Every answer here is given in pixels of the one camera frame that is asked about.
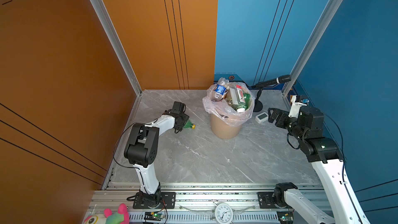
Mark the green sprite bottle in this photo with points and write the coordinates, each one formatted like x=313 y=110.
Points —
x=247 y=98
x=189 y=125

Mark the red white label bottle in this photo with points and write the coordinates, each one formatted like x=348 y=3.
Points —
x=241 y=103

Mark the clear plastic bin liner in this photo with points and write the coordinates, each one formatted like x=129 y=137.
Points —
x=225 y=112

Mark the white digital clock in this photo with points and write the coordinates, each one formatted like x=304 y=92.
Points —
x=262 y=117

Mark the pink plush toy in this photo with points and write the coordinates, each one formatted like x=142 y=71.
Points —
x=121 y=216

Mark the aluminium corner post left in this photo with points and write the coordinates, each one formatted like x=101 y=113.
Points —
x=108 y=26

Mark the green circuit board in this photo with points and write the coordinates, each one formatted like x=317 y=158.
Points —
x=154 y=217

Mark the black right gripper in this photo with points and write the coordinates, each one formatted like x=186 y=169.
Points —
x=283 y=114

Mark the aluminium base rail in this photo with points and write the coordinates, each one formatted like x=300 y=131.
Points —
x=195 y=203

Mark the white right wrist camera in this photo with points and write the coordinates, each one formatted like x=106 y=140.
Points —
x=297 y=101

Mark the white analog clock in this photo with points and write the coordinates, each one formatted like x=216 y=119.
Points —
x=223 y=214

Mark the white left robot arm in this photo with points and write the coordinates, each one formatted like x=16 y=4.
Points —
x=141 y=151

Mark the aluminium corner post right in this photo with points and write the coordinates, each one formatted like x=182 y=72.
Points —
x=323 y=22

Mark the black microphone stand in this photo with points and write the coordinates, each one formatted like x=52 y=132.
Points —
x=258 y=104

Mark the black microphone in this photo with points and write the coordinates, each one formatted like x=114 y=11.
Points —
x=269 y=83

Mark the clear blue label bottle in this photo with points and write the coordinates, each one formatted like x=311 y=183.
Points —
x=220 y=90

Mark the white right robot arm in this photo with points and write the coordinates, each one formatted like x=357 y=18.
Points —
x=327 y=160

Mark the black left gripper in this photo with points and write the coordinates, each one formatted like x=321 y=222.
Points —
x=185 y=116

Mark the aluminium corner post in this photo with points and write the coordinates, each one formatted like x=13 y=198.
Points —
x=108 y=26
x=323 y=22

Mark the beige waste bin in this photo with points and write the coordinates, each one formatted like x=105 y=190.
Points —
x=219 y=128

